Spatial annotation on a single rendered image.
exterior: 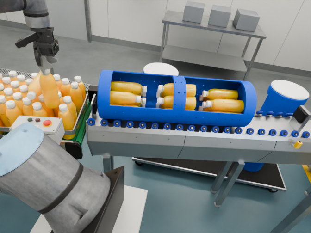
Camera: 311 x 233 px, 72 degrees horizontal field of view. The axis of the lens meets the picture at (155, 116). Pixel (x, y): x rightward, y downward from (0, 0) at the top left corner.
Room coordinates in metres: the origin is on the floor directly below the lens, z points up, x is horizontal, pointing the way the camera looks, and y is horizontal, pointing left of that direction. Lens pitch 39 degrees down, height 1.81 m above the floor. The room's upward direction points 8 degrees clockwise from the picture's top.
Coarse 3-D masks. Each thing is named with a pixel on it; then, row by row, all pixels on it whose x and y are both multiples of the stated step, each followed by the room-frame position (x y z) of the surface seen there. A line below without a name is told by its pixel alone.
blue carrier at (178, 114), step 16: (128, 80) 1.17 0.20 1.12; (144, 80) 1.18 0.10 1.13; (160, 80) 1.19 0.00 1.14; (176, 80) 1.05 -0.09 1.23; (192, 80) 1.20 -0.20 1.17; (208, 80) 1.19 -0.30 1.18; (224, 80) 1.16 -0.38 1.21; (176, 96) 0.96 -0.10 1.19; (240, 96) 1.18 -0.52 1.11; (112, 112) 0.89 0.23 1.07; (128, 112) 0.90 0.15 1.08; (144, 112) 0.91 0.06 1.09; (160, 112) 0.92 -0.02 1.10; (176, 112) 0.93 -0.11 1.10; (192, 112) 0.94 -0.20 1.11; (208, 112) 0.95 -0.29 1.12
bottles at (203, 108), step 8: (144, 96) 1.13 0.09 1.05; (160, 96) 1.13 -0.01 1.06; (200, 96) 1.17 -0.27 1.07; (112, 104) 0.94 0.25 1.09; (120, 104) 0.95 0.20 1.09; (136, 104) 1.02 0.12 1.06; (144, 104) 1.08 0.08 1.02; (160, 104) 1.05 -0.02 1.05; (224, 112) 1.01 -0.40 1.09; (232, 112) 1.02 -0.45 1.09; (240, 112) 1.04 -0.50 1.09
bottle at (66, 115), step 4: (60, 112) 0.83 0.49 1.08; (64, 112) 0.83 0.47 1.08; (68, 112) 0.84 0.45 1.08; (60, 116) 0.81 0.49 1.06; (64, 116) 0.82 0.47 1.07; (68, 116) 0.83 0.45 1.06; (72, 116) 0.86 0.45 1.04; (64, 120) 0.81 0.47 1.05; (68, 120) 0.82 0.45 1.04; (72, 120) 0.84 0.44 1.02; (64, 124) 0.81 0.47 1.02; (68, 124) 0.82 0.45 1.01; (72, 124) 0.84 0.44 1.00; (64, 128) 0.81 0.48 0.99; (68, 128) 0.81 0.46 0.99; (72, 128) 0.83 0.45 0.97; (64, 136) 0.81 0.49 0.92; (68, 136) 0.81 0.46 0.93; (72, 136) 0.82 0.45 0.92
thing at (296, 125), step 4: (300, 108) 1.19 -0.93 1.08; (304, 108) 1.19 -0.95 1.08; (296, 112) 1.19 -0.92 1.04; (300, 112) 1.16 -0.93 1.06; (304, 112) 1.15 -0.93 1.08; (308, 112) 1.14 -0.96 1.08; (292, 116) 1.22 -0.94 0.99; (296, 116) 1.17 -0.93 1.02; (300, 116) 1.14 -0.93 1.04; (304, 116) 1.12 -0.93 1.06; (308, 116) 1.12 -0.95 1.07; (292, 120) 1.20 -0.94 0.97; (296, 120) 1.17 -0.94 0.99; (300, 120) 1.13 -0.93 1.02; (304, 120) 1.12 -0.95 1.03; (308, 120) 1.12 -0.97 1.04; (292, 124) 1.18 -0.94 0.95; (296, 124) 1.15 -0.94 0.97; (300, 124) 1.13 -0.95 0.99; (304, 124) 1.12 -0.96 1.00; (296, 128) 1.14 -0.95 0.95; (300, 128) 1.12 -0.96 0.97
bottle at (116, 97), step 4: (112, 92) 0.97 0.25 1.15; (116, 92) 0.98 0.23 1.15; (120, 92) 0.98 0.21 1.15; (124, 92) 0.99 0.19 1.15; (128, 92) 0.99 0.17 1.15; (112, 96) 0.95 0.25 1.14; (116, 96) 0.96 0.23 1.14; (120, 96) 0.96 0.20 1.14; (124, 96) 0.96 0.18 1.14; (128, 96) 0.97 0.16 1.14; (132, 96) 0.98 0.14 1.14; (136, 96) 1.00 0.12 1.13; (112, 100) 0.94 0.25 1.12; (116, 100) 0.95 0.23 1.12; (120, 100) 0.95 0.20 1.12; (124, 100) 0.95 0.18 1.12; (128, 100) 0.95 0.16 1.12; (132, 100) 0.96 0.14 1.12; (136, 100) 0.97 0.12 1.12; (128, 104) 0.97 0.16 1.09
